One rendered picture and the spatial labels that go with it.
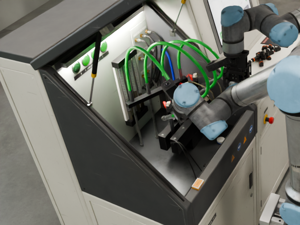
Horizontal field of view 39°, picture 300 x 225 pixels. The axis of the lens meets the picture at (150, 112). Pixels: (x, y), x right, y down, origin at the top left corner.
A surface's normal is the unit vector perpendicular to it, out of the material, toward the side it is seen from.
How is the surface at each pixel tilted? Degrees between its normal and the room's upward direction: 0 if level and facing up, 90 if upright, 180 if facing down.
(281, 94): 83
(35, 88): 90
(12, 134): 0
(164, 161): 0
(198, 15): 76
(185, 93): 45
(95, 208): 90
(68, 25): 0
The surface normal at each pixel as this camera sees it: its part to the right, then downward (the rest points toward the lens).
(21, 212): -0.15, -0.80
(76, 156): -0.54, 0.56
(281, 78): -0.69, 0.41
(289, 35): 0.30, 0.52
